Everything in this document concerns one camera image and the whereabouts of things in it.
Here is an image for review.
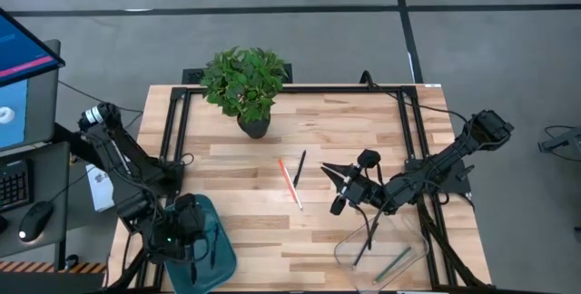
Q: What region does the black keyboard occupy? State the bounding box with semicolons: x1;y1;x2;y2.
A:
0;157;34;214

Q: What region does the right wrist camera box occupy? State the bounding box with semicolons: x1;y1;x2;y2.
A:
329;194;348;217

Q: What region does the yellow black hazard strip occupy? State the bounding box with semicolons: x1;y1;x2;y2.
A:
0;260;108;276

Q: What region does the white paper sheet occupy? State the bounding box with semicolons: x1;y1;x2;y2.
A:
84;162;116;214

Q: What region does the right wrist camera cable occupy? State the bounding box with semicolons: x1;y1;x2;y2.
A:
352;202;379;250

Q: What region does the thin black desk cable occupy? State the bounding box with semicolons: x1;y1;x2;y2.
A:
57;79;144;128

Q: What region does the grey stand base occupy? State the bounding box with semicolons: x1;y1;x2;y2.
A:
537;124;581;164

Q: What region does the black computer mouse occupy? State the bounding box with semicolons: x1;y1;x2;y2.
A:
17;200;55;244

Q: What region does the slim black clip pen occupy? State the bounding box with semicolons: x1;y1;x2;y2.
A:
291;149;308;190

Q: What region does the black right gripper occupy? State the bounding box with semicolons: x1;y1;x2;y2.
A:
320;162;395;214

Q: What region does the green leafy plant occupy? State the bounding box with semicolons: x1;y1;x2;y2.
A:
200;45;291;125

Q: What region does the grey side desk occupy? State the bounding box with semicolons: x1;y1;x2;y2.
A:
0;141;73;260

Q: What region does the teal plastic tray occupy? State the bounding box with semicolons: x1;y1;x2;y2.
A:
162;193;239;294

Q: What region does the upright computer monitor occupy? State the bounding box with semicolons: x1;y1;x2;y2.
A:
0;38;62;153

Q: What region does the tilted computer monitor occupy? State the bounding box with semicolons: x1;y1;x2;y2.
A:
0;6;66;90

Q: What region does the green pencil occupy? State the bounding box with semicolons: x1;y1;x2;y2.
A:
371;245;414;285

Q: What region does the clear plastic container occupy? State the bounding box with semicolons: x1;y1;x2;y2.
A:
333;214;430;293

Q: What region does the black plant pot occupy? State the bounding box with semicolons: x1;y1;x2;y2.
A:
236;113;272;141

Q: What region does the long black power cable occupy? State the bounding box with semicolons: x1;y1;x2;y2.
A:
360;69;471;125

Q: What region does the orange pencil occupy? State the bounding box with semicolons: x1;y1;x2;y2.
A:
277;157;300;204

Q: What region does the black ballpoint pen rubber grip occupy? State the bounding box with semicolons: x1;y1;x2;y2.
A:
189;239;199;286

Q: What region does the blue pen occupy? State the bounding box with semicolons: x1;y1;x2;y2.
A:
210;224;221;270

